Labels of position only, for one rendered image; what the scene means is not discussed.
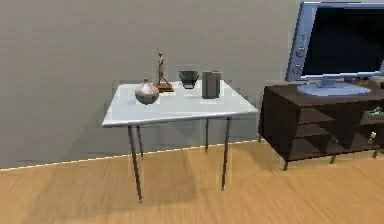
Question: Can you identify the pale box with green top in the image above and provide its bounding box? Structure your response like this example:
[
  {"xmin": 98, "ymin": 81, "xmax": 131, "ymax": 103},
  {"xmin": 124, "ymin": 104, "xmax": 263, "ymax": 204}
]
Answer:
[{"xmin": 362, "ymin": 106, "xmax": 384, "ymax": 125}]

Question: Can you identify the dark green bowl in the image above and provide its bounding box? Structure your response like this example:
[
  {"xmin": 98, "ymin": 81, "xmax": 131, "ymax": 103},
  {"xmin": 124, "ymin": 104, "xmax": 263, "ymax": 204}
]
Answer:
[{"xmin": 177, "ymin": 70, "xmax": 200, "ymax": 90}]

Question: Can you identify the silver round vase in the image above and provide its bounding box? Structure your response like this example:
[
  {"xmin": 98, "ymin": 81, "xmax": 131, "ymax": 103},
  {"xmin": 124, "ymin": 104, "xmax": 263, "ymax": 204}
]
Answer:
[{"xmin": 134, "ymin": 77, "xmax": 160, "ymax": 106}]

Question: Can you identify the dark brown television stand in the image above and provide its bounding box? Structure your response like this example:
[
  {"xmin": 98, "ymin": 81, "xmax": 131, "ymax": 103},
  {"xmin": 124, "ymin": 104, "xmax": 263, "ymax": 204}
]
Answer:
[{"xmin": 258, "ymin": 79, "xmax": 384, "ymax": 172}]

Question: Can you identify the silver television set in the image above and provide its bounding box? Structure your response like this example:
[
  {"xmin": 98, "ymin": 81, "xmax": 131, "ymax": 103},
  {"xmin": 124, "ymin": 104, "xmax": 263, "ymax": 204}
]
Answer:
[{"xmin": 285, "ymin": 1, "xmax": 384, "ymax": 98}]

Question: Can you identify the bronze figure statue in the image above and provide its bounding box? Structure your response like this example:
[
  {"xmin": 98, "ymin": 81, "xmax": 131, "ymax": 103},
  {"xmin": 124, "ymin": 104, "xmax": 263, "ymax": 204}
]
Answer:
[{"xmin": 153, "ymin": 47, "xmax": 175, "ymax": 93}]

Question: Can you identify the white table with dark legs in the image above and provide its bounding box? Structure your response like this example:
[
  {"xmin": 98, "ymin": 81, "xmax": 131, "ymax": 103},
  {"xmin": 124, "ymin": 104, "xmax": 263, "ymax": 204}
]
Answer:
[{"xmin": 101, "ymin": 79, "xmax": 260, "ymax": 204}]

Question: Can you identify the grey square container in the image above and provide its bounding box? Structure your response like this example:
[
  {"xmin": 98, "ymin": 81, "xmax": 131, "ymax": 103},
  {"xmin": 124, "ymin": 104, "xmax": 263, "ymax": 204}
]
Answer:
[{"xmin": 201, "ymin": 70, "xmax": 222, "ymax": 100}]

